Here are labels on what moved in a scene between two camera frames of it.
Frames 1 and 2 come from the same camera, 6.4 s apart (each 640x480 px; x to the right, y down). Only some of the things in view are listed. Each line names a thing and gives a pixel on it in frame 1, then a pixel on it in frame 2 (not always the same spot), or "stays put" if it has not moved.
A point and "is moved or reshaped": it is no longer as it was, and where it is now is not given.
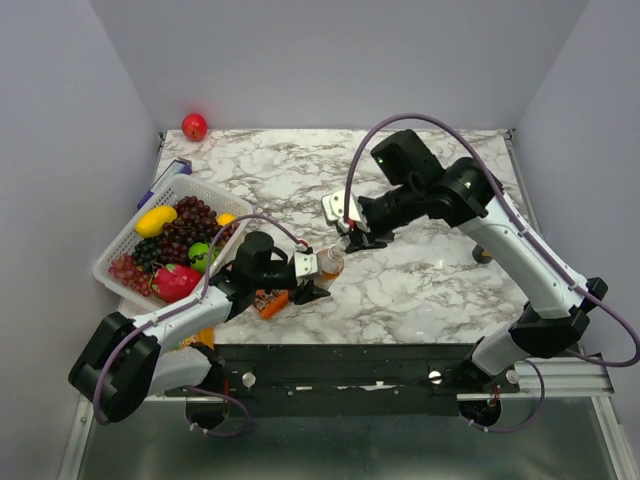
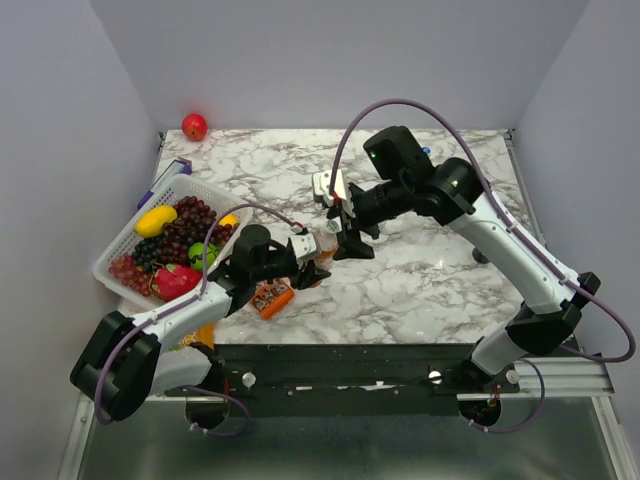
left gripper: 309,292 → 311,274
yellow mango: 151,223 stays put
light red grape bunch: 124,267 stays put
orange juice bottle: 330,265 is moved or reshaped
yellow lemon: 225,218 stays put
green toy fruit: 198,255 stays put
